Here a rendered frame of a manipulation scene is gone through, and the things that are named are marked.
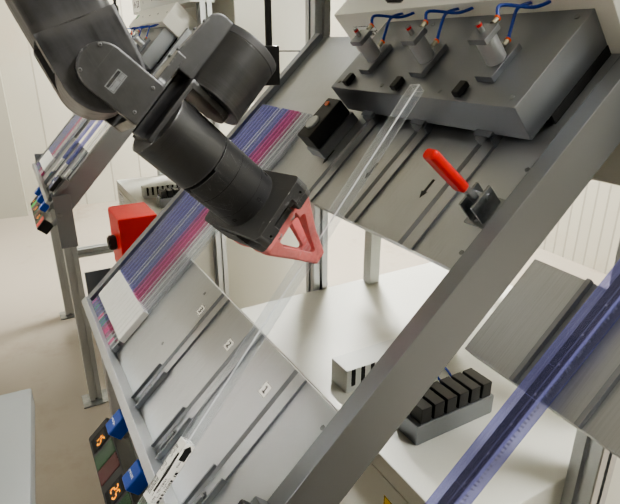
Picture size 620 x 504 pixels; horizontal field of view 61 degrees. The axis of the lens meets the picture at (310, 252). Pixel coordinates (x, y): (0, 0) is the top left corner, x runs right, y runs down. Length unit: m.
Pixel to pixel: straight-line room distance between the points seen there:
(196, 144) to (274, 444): 0.31
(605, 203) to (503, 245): 2.78
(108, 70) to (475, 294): 0.37
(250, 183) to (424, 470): 0.52
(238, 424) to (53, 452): 1.36
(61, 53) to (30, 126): 4.12
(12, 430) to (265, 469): 0.55
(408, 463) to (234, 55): 0.61
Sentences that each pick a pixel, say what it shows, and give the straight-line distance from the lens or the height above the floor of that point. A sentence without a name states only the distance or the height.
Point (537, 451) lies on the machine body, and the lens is 0.90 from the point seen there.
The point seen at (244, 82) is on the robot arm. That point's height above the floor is 1.15.
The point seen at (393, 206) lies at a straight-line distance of 0.64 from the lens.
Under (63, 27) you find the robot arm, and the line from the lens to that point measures 0.41.
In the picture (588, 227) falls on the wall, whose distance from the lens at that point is 3.39.
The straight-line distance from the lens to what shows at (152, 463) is 0.68.
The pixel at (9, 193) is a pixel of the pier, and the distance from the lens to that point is 4.47.
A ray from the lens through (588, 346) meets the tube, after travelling 0.30.
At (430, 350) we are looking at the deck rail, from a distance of 0.52.
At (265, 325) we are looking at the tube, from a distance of 0.51.
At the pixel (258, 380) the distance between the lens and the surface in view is 0.62.
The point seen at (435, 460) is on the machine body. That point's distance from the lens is 0.84.
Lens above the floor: 1.18
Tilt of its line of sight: 21 degrees down
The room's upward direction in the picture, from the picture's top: straight up
